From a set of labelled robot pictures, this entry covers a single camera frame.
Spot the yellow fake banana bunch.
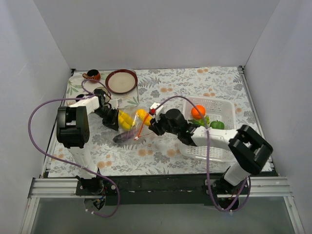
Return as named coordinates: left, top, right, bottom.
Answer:
left=118, top=110, right=134, bottom=131

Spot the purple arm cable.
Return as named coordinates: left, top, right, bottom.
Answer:
left=28, top=79, right=120, bottom=217
left=156, top=95, right=251, bottom=212

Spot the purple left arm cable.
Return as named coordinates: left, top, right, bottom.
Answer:
left=28, top=79, right=120, bottom=217

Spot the clear zip top bag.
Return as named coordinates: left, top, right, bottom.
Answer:
left=117, top=109, right=153, bottom=145

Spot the aluminium frame rail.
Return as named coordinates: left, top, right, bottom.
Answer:
left=28, top=175, right=293, bottom=198

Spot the orange fake fruit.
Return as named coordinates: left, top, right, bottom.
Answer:
left=191, top=105, right=206, bottom=120

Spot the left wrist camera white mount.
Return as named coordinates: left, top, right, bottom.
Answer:
left=109, top=98, right=122, bottom=110

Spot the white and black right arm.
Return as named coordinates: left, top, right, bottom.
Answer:
left=149, top=109, right=273, bottom=194

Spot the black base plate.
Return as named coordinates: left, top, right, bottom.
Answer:
left=76, top=174, right=213, bottom=206

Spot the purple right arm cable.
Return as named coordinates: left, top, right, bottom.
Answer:
left=156, top=95, right=251, bottom=212

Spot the cream enamel mug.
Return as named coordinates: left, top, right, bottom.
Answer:
left=94, top=87, right=109, bottom=94

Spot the brown ceramic cup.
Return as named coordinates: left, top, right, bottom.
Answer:
left=82, top=69, right=101, bottom=81

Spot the red rimmed beige plate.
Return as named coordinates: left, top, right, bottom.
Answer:
left=105, top=69, right=138, bottom=95

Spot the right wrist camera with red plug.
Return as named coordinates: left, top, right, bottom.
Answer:
left=149, top=102, right=164, bottom=122

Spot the white perforated plastic basket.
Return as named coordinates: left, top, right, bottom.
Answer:
left=180, top=96, right=237, bottom=162

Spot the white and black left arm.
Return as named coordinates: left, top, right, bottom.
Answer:
left=57, top=88, right=119, bottom=195

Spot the small green fake cucumber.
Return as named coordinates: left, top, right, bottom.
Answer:
left=189, top=119, right=205, bottom=126

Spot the green fake bell pepper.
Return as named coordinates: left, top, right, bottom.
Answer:
left=210, top=120, right=225, bottom=130

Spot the dark blue ceramic cup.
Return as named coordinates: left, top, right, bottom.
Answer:
left=76, top=94, right=85, bottom=102

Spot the floral serving tray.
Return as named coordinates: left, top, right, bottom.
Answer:
left=64, top=69, right=139, bottom=115

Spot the dark purple fake eggplant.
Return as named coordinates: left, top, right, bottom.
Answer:
left=113, top=129, right=137, bottom=144

